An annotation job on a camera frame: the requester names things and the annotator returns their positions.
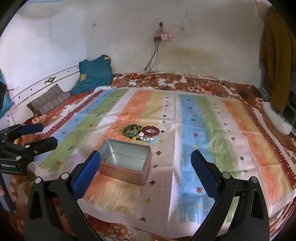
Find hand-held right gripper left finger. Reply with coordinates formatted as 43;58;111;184
24;150;102;241

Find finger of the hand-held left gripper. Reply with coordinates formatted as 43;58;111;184
0;123;45;142
14;136;58;163

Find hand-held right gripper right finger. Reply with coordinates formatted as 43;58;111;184
190;149;270;241

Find silver metal tin box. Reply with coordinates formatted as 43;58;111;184
98;138;152;186

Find green bangle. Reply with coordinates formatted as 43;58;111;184
122;124;142;138

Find dark red bead bracelet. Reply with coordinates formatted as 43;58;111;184
141;126;161;138

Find grey striped folded cloth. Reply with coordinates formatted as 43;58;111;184
26;85;71;116

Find blue cloth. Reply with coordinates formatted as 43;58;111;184
0;70;13;117

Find white headboard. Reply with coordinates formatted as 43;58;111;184
7;65;81;127

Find multicolour striped mat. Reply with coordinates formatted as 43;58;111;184
35;87;294;239

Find teal cloth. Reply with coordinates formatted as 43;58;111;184
69;55;114;95

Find white rolled bolster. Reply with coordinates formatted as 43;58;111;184
262;101;292;136

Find mustard hanging cloth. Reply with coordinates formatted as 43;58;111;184
259;6;295;112

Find pink power strip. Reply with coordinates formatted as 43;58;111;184
154;33;172;42

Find black cable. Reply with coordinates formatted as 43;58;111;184
110;40;162;89

